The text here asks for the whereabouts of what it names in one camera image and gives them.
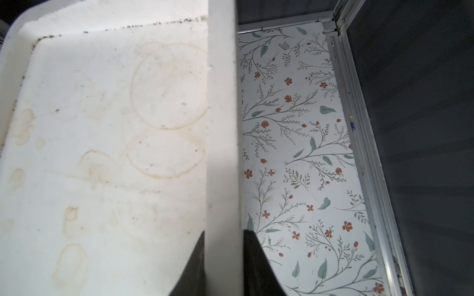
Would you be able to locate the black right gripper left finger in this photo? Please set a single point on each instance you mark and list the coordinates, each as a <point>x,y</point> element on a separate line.
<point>192,279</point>

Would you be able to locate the white three-drawer storage unit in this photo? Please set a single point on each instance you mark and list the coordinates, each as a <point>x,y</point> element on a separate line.
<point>120,148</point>

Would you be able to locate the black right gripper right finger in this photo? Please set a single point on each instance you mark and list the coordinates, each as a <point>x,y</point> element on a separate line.
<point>259,279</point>

